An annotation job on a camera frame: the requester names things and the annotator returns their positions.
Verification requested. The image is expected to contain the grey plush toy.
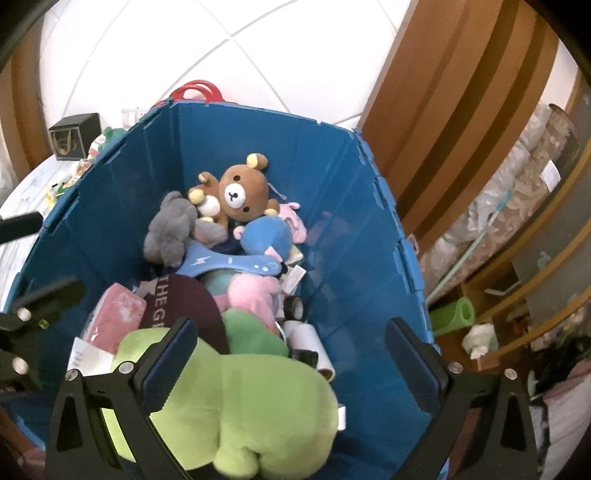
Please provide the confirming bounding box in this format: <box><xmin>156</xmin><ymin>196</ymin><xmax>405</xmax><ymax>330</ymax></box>
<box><xmin>143</xmin><ymin>191</ymin><xmax>228</xmax><ymax>268</ymax></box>

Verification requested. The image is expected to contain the black gift box gold print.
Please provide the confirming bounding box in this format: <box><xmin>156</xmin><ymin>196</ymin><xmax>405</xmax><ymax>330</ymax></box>
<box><xmin>48</xmin><ymin>113</ymin><xmax>102</xmax><ymax>161</ymax></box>

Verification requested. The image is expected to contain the pink cloth pouch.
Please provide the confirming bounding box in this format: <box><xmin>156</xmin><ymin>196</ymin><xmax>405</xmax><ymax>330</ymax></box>
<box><xmin>80</xmin><ymin>283</ymin><xmax>146</xmax><ymax>354</ymax></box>

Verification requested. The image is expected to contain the green frog plush toy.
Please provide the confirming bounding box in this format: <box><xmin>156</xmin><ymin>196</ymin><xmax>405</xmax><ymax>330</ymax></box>
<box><xmin>92</xmin><ymin>127</ymin><xmax>127</xmax><ymax>152</ymax></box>

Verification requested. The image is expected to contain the green foam roll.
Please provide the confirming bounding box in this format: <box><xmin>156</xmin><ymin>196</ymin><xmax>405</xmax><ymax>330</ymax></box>
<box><xmin>430</xmin><ymin>297</ymin><xmax>476</xmax><ymax>337</ymax></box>

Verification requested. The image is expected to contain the lime green large plush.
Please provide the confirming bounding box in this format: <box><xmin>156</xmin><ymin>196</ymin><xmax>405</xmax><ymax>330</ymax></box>
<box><xmin>101</xmin><ymin>327</ymin><xmax>340</xmax><ymax>479</ymax></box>

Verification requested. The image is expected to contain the dark maroon cap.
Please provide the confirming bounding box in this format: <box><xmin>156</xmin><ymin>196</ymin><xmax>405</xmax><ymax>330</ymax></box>
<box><xmin>136</xmin><ymin>274</ymin><xmax>230</xmax><ymax>354</ymax></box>

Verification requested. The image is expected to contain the blue lightning toy paddle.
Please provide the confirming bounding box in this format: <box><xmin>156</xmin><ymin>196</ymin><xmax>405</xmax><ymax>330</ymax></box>
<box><xmin>176</xmin><ymin>242</ymin><xmax>283</xmax><ymax>278</ymax></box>

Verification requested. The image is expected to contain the red plastic carry case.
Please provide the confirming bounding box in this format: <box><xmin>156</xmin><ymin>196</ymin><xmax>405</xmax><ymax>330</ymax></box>
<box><xmin>153</xmin><ymin>80</ymin><xmax>228</xmax><ymax>108</ymax></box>

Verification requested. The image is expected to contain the blue plastic storage crate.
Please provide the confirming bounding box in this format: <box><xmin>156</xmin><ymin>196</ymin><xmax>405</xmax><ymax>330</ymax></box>
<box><xmin>5</xmin><ymin>101</ymin><xmax>433</xmax><ymax>479</ymax></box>

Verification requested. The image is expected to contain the brown bear plush toy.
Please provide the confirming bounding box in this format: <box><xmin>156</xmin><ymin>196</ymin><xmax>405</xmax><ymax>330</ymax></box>
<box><xmin>187</xmin><ymin>153</ymin><xmax>280</xmax><ymax>227</ymax></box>

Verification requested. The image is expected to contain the white paper roll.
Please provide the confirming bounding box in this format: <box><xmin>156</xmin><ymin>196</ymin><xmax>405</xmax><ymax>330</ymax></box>
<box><xmin>283</xmin><ymin>320</ymin><xmax>335</xmax><ymax>382</ymax></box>

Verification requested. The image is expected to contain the pink plush toy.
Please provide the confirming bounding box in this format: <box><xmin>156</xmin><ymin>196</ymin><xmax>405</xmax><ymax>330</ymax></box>
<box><xmin>214</xmin><ymin>273</ymin><xmax>283</xmax><ymax>329</ymax></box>

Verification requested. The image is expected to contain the blue plush toy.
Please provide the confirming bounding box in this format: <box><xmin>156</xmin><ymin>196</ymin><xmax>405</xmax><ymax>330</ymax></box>
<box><xmin>233</xmin><ymin>216</ymin><xmax>293</xmax><ymax>261</ymax></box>

